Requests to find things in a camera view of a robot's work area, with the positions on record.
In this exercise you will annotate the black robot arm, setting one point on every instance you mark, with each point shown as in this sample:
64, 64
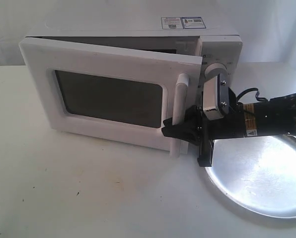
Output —
249, 116

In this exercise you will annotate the white microwave oven body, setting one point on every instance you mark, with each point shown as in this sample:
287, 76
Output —
219, 42

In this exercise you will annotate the white microwave door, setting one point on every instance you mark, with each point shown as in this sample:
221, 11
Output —
112, 93

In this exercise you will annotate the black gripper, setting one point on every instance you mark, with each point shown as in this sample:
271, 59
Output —
196, 129

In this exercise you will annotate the upper white control knob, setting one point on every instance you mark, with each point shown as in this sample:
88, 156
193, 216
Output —
214, 70

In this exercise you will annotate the blue white warning sticker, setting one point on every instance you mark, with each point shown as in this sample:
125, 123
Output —
182, 23

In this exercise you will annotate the round silver metal tray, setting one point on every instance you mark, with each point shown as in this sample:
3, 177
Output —
258, 174

